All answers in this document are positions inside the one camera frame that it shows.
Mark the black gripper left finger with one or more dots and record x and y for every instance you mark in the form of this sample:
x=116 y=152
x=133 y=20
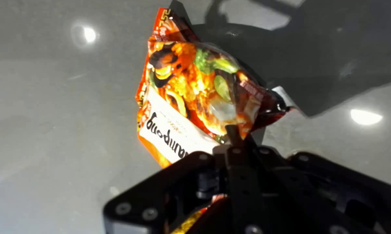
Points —
x=235 y=174

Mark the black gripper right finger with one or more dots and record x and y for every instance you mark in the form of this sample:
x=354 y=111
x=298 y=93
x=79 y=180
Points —
x=254 y=174

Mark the brown instant noodle packet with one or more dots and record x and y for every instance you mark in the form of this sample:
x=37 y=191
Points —
x=190 y=87

